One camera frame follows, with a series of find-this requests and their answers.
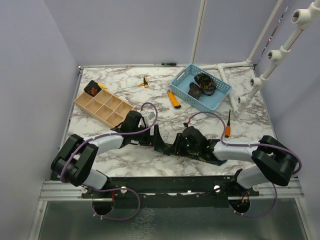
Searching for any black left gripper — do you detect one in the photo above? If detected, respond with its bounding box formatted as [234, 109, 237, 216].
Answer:
[131, 124, 166, 147]

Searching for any blue yellow floral tie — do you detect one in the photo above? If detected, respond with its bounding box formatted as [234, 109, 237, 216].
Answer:
[153, 143, 227, 166]

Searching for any wooden compartment tray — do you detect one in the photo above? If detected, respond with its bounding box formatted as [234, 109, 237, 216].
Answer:
[74, 89, 135, 128]

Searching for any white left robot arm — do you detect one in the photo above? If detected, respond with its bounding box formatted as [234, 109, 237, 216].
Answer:
[50, 110, 166, 198]

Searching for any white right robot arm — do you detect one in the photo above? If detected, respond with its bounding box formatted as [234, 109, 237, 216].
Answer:
[169, 126, 300, 196]

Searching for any yellow utility knife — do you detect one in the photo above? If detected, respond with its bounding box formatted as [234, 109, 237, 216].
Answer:
[167, 90, 182, 109]

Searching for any folded dark patterned tie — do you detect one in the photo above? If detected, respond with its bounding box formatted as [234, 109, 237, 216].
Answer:
[188, 82, 203, 100]

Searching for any light blue plastic basket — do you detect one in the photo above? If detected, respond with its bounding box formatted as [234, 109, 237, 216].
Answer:
[170, 64, 232, 112]

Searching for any green black marker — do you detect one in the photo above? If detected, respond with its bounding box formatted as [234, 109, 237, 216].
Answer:
[161, 62, 177, 66]

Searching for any rolled dark orange-leaf tie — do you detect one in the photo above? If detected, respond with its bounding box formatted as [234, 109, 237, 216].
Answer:
[84, 80, 102, 97]

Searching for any white PVC pipe rack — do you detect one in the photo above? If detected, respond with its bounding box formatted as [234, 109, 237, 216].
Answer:
[192, 0, 320, 117]

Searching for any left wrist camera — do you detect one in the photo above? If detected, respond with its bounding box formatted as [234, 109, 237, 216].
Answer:
[143, 112, 156, 122]

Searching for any orange handled screwdriver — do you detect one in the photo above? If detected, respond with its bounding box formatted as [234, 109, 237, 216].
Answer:
[224, 110, 231, 138]

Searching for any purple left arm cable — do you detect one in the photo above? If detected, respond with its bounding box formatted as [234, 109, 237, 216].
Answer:
[59, 102, 159, 183]

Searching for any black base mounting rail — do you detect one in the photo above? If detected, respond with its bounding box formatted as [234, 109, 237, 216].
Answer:
[78, 175, 259, 209]

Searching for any yellow black wire stripper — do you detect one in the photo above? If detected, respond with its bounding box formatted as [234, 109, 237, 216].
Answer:
[139, 77, 149, 88]

